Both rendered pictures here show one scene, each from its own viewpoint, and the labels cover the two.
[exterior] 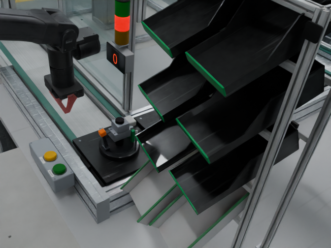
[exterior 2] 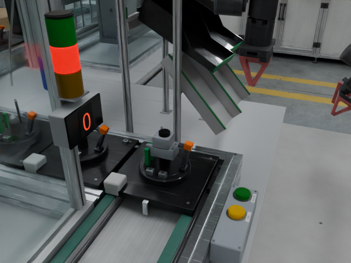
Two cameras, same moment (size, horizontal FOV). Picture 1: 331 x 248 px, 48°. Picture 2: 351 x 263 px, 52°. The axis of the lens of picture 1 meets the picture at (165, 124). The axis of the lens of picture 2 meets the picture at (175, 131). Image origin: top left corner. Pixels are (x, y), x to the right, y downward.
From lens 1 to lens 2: 1.59 m
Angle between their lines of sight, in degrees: 90
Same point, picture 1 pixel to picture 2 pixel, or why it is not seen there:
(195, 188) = (227, 45)
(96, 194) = (234, 158)
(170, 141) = (204, 51)
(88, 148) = (191, 189)
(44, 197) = (261, 231)
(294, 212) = (120, 107)
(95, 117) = (106, 249)
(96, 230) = (245, 178)
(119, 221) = not seen: hidden behind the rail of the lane
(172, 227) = not seen: hidden behind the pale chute
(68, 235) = (269, 190)
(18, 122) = not seen: outside the picture
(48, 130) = (200, 249)
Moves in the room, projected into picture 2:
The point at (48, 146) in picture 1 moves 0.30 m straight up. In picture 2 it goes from (225, 228) to (236, 108)
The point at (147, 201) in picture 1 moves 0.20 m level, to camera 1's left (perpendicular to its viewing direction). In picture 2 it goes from (219, 115) to (260, 144)
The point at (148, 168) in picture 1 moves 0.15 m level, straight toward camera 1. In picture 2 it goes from (201, 105) to (240, 94)
